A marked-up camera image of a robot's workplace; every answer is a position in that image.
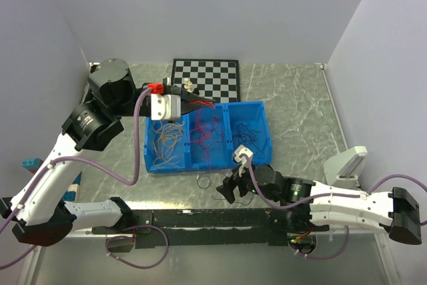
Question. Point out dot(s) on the blue lego brick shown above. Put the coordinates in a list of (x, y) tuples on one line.
[(72, 192)]

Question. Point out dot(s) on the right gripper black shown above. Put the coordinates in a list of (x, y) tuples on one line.
[(229, 183)]

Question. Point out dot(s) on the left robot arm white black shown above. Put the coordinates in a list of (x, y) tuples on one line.
[(38, 213)]

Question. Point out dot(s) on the white grey stand device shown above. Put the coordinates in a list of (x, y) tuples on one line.
[(344, 169)]

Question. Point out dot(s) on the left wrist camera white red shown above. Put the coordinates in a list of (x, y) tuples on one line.
[(163, 104)]

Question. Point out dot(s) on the cream chess piece front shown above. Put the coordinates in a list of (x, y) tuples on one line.
[(190, 87)]

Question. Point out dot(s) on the blue brown toy block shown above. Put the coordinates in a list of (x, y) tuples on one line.
[(32, 165)]

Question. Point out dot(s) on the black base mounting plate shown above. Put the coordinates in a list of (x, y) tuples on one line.
[(226, 226)]

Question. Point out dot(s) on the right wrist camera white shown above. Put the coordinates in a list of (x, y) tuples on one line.
[(242, 156)]

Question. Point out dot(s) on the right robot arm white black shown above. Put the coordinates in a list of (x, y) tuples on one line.
[(314, 204)]

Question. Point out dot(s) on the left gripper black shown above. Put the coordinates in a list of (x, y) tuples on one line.
[(185, 97)]

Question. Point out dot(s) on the aluminium frame rail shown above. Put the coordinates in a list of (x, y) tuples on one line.
[(339, 258)]

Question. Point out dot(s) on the black white chessboard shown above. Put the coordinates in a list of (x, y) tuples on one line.
[(217, 79)]

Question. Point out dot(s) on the blue three-compartment plastic bin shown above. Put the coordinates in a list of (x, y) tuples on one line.
[(205, 139)]

